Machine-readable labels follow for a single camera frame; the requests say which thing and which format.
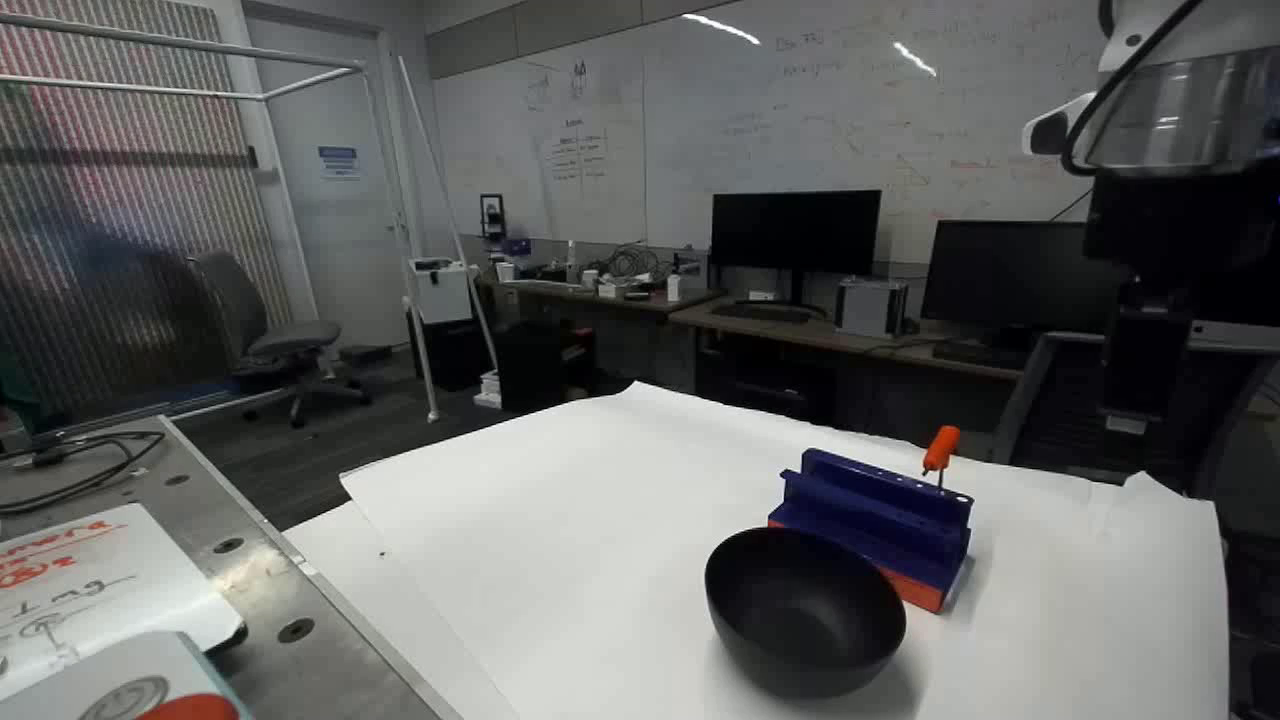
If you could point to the white computer box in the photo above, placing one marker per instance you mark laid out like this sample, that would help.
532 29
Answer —
871 304

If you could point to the handwritten paper note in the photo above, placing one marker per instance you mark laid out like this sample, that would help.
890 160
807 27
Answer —
95 586

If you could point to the whiteboard with writing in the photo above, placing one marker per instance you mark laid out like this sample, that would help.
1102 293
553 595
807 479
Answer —
825 105

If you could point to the black computer monitor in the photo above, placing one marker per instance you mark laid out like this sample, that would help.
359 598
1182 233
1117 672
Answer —
794 233
1012 282

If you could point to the white box on stand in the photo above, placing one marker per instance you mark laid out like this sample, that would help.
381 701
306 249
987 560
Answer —
441 293

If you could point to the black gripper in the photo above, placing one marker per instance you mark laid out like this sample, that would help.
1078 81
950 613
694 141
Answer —
1182 241

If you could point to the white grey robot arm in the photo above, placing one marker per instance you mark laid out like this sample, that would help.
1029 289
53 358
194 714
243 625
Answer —
1200 92

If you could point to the white door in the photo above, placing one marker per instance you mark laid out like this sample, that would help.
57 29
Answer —
345 252

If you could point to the blue door sign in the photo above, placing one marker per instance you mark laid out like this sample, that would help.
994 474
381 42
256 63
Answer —
338 160

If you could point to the brown wooden office desk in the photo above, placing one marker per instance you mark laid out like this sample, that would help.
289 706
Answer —
786 335

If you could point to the metal frame mesh partition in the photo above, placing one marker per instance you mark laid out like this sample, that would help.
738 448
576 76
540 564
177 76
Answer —
122 227

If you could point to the black keyboard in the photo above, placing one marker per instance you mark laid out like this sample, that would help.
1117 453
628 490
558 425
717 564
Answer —
767 310

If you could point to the grey office chair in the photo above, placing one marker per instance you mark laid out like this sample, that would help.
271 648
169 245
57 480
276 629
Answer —
255 325

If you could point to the black round bowl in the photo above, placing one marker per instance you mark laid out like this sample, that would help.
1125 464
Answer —
802 613

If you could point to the red white round object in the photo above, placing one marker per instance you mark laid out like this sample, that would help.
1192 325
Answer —
135 685

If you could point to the wall hand sanitizer dispenser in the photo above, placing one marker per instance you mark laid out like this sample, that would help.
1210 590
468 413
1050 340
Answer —
494 217

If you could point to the black cabinet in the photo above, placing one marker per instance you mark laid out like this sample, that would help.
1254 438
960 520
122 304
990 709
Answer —
547 367

